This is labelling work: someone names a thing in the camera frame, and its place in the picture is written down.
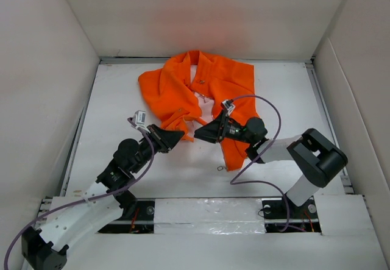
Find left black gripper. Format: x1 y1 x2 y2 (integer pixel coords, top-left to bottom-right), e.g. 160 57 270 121
131 124 183 173

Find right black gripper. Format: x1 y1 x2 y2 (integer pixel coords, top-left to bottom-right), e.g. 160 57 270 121
194 109 254 144

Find orange zip jacket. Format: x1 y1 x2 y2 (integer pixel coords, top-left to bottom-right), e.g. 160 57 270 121
138 49 261 172

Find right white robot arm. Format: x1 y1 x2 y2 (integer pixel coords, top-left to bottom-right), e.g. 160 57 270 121
194 110 348 218

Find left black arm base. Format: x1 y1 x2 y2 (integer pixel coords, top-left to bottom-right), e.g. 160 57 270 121
98 191 155 234

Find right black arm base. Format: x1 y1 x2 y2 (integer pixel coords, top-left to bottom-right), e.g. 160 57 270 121
258 198 321 233

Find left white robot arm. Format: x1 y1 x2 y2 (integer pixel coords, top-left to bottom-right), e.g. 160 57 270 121
21 124 185 269

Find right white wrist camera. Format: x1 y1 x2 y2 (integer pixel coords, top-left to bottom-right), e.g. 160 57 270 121
221 99 235 116

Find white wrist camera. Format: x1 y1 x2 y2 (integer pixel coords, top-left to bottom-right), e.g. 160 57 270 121
221 99 235 116
130 110 147 130

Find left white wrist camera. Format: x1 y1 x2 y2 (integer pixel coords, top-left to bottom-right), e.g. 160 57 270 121
130 110 147 130

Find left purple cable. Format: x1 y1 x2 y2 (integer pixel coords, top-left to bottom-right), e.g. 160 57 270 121
4 116 155 270

